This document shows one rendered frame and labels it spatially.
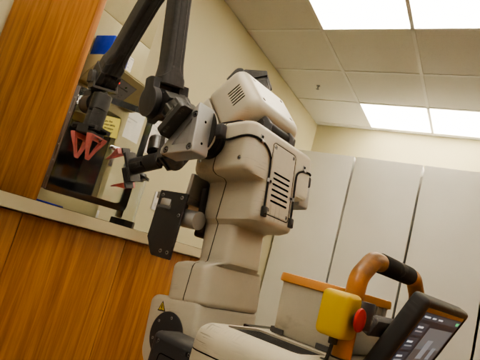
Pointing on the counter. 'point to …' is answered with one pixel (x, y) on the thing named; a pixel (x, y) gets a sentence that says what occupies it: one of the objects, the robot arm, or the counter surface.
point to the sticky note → (111, 124)
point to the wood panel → (39, 83)
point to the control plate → (123, 91)
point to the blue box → (102, 43)
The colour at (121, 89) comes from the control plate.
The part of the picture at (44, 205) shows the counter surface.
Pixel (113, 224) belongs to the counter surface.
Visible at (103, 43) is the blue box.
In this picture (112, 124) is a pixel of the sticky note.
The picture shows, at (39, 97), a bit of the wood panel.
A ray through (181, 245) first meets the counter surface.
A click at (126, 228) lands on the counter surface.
